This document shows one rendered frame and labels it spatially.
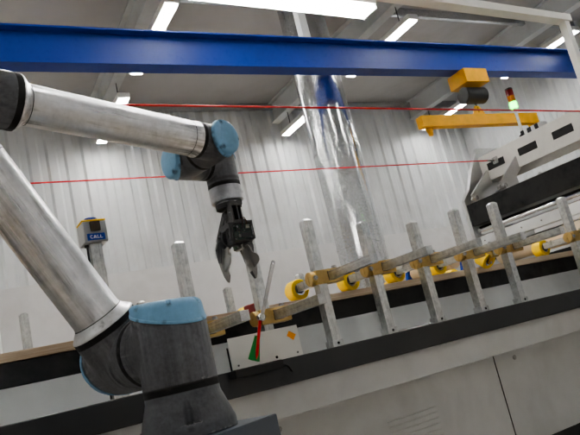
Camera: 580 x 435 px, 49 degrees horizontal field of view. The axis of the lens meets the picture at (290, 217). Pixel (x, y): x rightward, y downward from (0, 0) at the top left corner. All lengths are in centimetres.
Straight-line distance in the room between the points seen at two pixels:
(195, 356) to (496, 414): 196
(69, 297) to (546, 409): 239
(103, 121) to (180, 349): 51
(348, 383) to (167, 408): 111
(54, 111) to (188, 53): 432
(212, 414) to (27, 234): 52
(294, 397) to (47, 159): 806
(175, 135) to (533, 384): 222
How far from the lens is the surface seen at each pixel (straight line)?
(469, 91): 712
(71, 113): 139
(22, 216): 140
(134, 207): 984
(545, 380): 329
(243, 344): 206
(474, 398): 294
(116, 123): 143
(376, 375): 235
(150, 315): 128
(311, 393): 219
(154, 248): 974
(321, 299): 191
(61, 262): 140
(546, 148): 473
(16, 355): 208
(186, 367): 126
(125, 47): 550
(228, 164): 175
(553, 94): 1234
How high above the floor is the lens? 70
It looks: 12 degrees up
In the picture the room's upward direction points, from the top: 13 degrees counter-clockwise
